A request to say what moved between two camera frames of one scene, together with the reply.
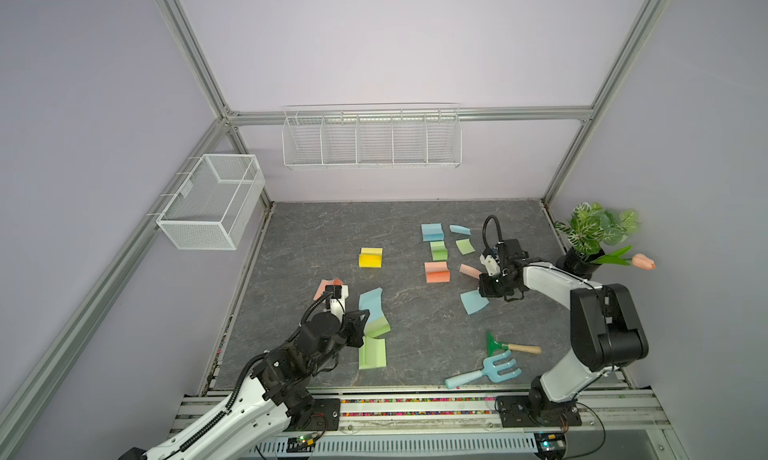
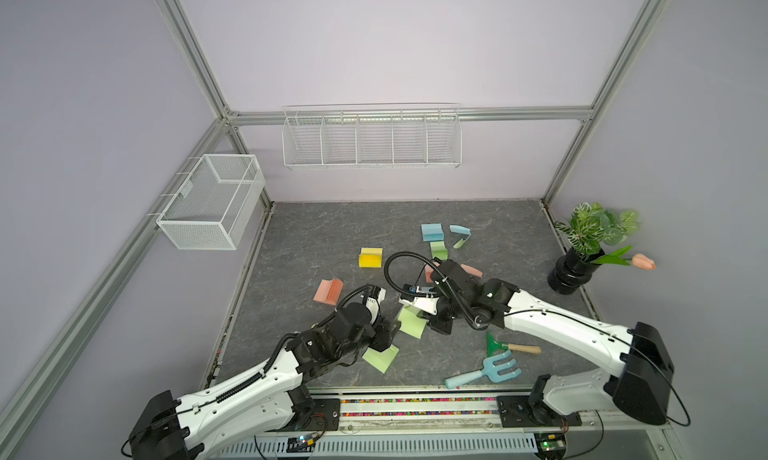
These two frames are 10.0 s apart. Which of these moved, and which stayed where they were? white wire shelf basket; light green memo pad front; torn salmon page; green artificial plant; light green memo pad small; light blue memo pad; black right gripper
Moved: black right gripper; light green memo pad front
Stayed: green artificial plant; light green memo pad small; light blue memo pad; white wire shelf basket; torn salmon page
